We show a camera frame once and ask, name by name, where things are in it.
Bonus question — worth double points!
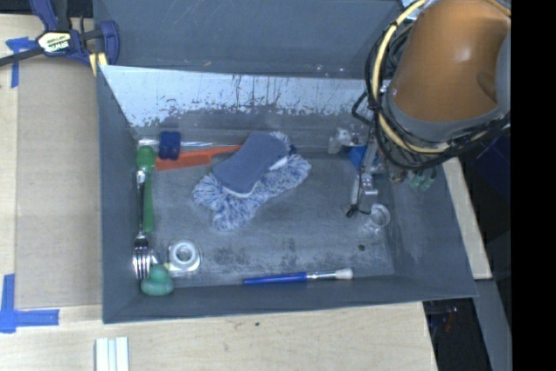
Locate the clear plastic packet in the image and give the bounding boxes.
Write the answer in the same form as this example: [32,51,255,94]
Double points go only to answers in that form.
[137,137,244,151]

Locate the blue sponge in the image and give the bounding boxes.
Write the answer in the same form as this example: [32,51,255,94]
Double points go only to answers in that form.
[211,131,290,195]

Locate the orange comb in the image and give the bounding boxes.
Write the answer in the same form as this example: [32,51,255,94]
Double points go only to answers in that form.
[155,144,243,172]

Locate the clear glass cup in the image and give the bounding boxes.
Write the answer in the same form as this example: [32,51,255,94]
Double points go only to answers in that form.
[362,203,391,234]

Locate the grey metal bin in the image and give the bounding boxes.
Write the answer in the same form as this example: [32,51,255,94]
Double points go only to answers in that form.
[90,0,479,325]

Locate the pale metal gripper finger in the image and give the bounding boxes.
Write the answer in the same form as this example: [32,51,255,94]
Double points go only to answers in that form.
[349,172,365,217]
[363,178,381,205]

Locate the clear glass jar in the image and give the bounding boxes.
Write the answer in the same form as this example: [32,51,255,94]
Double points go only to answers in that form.
[167,237,202,275]

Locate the green rubber duck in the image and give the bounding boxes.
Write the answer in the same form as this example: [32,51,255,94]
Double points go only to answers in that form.
[139,263,175,297]

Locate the blue and white mop head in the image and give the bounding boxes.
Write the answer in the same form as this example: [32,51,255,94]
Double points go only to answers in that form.
[192,130,313,231]

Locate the blue handled paintbrush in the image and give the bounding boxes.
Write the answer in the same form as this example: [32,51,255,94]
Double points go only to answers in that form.
[242,267,354,286]

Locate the blue plastic piece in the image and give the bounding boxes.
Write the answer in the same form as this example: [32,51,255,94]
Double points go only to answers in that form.
[346,145,370,170]

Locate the clear plastic piece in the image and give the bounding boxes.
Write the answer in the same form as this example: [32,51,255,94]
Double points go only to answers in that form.
[328,127,364,156]

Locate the dark blue toy block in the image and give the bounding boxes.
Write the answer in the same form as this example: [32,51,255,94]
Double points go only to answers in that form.
[157,130,182,161]

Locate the green handled metal fork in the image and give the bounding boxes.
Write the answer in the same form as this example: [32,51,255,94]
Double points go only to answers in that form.
[132,145,158,280]

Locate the pale brown flat board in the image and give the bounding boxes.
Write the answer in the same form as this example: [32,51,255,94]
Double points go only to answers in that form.
[15,61,105,310]

